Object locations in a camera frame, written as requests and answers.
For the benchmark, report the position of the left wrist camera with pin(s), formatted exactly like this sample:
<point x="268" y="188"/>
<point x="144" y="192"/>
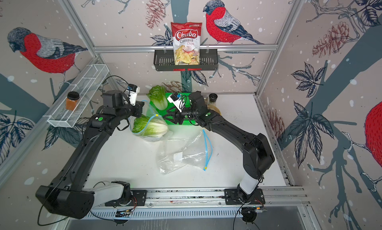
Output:
<point x="132" y="92"/>

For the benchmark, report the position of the yellow bamboo steamer bowl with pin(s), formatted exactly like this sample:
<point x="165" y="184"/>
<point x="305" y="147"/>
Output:
<point x="214" y="108"/>

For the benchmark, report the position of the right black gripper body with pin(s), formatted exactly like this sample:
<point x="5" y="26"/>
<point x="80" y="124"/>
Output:
<point x="191" y="115"/>

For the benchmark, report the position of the upright chinese cabbage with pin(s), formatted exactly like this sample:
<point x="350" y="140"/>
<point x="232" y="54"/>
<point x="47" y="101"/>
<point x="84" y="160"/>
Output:
<point x="157" y="96"/>

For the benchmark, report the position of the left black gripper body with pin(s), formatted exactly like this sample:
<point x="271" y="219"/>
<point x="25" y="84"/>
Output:
<point x="129" y="110"/>

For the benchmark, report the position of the black wall basket shelf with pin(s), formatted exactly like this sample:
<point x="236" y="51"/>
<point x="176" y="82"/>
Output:
<point x="204" y="60"/>

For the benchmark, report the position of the black cap pepper grinder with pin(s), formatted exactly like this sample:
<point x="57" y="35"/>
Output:
<point x="212" y="99"/>

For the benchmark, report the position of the orange spice jar black lid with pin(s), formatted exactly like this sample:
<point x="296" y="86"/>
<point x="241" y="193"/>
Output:
<point x="72" y="100"/>

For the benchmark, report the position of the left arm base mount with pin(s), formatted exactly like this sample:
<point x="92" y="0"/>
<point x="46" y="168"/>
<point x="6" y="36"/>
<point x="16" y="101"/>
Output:
<point x="133" y="198"/>

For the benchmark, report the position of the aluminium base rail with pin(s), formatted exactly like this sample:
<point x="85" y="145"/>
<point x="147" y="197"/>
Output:
<point x="219" y="197"/>

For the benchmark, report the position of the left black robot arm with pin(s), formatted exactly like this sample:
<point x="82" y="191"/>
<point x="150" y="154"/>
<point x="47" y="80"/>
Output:
<point x="65" y="195"/>

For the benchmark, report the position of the chinese cabbage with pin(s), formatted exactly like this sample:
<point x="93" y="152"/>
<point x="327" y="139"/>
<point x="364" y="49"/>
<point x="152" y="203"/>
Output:
<point x="153" y="126"/>
<point x="157" y="96"/>

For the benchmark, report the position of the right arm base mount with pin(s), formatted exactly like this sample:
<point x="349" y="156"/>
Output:
<point x="238" y="197"/>

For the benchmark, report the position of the clear acrylic wall shelf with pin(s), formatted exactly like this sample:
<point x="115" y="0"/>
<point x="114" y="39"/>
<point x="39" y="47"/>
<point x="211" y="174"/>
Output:
<point x="90" y="79"/>

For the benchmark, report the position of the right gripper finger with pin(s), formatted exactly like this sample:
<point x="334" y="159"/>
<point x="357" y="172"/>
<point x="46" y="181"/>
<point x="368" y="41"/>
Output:
<point x="174" y="116"/>
<point x="179" y="99"/>

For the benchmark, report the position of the green plastic basket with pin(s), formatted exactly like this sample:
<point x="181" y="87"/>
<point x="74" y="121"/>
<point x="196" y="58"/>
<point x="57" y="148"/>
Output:
<point x="186" y="121"/>

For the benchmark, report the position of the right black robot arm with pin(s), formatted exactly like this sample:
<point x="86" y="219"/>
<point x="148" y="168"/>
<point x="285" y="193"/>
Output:
<point x="257" y="153"/>

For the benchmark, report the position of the clear zipper bag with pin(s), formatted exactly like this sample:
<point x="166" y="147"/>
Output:
<point x="175" y="153"/>
<point x="149" y="110"/>

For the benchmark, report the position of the red cassava chips bag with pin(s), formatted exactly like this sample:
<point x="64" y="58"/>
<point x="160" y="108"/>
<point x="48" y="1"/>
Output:
<point x="186" y="43"/>

